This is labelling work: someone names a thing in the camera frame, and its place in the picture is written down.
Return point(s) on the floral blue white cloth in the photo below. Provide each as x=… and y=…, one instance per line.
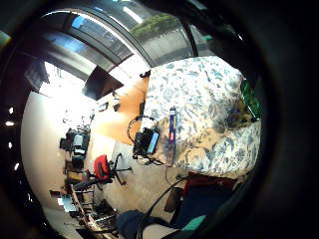
x=199, y=99

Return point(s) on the black device with screen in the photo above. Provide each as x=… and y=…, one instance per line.
x=147, y=142

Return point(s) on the green hedge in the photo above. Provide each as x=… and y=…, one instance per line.
x=153, y=24

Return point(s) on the wooden desk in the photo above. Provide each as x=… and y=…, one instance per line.
x=124, y=113

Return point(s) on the black flat monitor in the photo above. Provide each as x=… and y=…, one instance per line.
x=99, y=83

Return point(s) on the red office chair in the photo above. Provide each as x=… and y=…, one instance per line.
x=102, y=168

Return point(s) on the black equipment cart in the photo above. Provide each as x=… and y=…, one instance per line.
x=77, y=143

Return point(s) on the cluttered metal shelf rack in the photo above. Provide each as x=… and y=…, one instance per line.
x=88, y=212

